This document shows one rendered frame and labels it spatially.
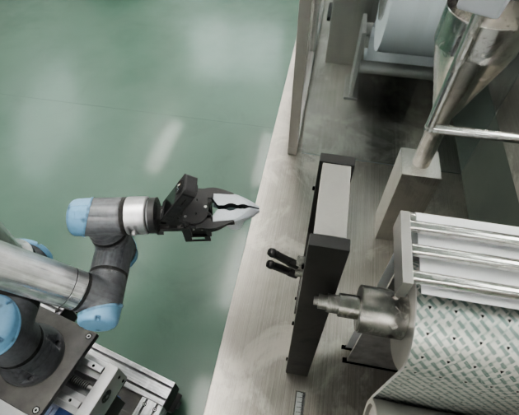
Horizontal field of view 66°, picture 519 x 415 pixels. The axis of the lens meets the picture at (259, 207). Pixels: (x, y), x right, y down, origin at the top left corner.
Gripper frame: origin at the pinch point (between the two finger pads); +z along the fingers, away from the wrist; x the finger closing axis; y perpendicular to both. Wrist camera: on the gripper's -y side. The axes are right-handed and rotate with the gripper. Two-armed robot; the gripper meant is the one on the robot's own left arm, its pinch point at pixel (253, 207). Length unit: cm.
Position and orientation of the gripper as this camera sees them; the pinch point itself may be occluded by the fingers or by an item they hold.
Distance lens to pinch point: 77.3
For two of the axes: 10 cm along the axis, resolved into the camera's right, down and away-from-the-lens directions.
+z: 10.0, -0.2, 0.2
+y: -0.1, 5.0, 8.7
